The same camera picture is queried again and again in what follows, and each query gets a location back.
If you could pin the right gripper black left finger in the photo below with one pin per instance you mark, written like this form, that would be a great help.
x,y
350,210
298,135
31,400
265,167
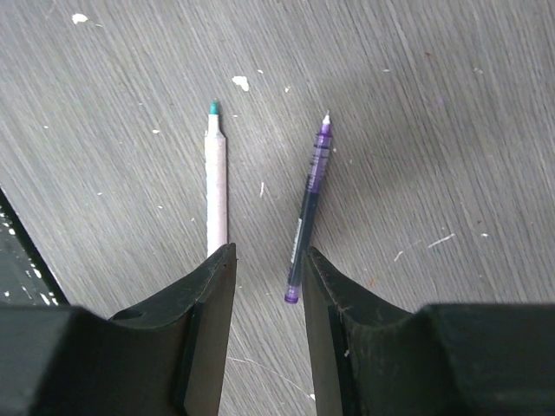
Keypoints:
x,y
175,346

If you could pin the white pen teal tip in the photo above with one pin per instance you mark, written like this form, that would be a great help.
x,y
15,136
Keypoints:
x,y
216,182

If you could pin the dark purple pen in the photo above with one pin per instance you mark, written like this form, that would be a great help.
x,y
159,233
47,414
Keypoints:
x,y
318,163

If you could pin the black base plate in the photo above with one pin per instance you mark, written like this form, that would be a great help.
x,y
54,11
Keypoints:
x,y
26,279

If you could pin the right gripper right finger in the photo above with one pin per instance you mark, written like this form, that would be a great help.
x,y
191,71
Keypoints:
x,y
333,305

